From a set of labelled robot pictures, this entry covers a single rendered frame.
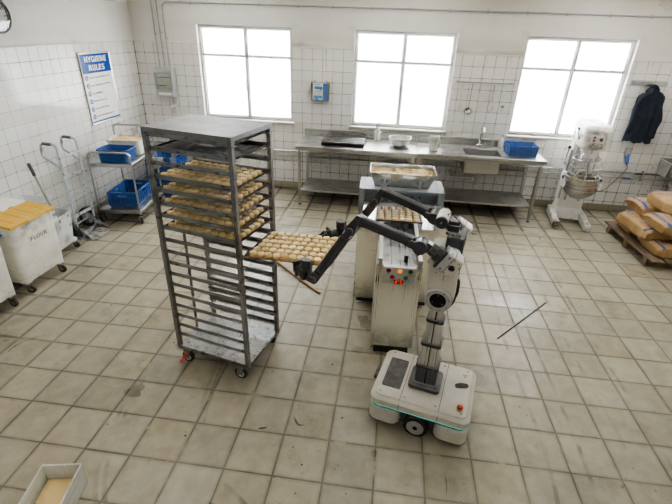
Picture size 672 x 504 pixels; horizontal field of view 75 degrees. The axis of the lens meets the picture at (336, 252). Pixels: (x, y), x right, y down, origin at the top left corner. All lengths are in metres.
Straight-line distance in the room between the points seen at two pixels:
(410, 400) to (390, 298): 0.81
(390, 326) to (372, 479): 1.18
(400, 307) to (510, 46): 4.45
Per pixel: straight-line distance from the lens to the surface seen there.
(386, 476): 2.97
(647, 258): 6.25
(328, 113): 6.92
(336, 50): 6.81
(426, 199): 3.88
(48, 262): 5.22
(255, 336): 3.65
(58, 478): 3.24
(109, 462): 3.25
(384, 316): 3.50
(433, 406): 3.02
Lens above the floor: 2.40
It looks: 27 degrees down
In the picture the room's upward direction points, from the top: 2 degrees clockwise
